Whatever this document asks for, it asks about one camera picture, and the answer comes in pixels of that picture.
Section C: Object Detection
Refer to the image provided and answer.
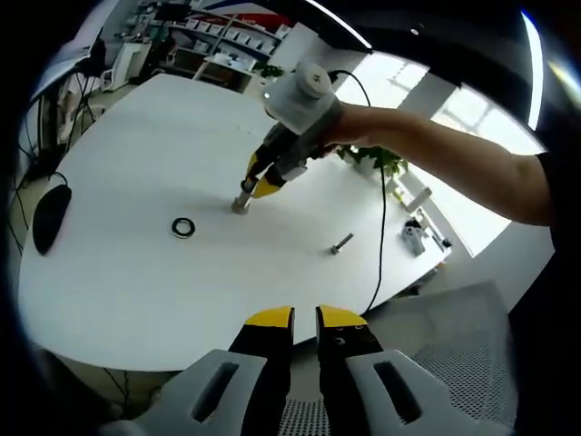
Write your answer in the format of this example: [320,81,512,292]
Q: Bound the small desk plant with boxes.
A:
[260,62,286,82]

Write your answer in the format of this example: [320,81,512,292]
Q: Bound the white game controller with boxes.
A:
[400,216,428,256]

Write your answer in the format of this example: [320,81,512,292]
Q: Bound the small threaded stud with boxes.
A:
[329,232,355,256]

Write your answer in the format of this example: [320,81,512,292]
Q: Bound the curved ceiling light strip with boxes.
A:
[302,0,374,52]
[519,10,545,132]

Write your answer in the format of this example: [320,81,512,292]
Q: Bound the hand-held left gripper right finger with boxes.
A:
[315,304,497,436]

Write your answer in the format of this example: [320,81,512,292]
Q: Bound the white background desk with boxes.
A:
[192,51,258,94]

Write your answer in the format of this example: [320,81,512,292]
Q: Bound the white cabinet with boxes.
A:
[110,39,153,90]

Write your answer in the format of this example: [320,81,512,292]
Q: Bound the black computer mouse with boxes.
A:
[31,183,74,257]

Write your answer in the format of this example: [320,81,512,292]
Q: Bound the large threaded stud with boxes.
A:
[230,178,256,215]

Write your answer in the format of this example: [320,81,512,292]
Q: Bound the person's dark shirt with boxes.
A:
[506,152,581,436]

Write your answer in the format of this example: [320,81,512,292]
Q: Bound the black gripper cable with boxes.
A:
[328,69,388,315]

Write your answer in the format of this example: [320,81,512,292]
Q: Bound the large potted green plant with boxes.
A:
[337,144,410,182]

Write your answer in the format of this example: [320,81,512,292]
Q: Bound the storage shelf with white bins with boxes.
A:
[167,8,291,58]

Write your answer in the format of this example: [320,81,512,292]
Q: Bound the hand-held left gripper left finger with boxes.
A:
[101,304,296,436]

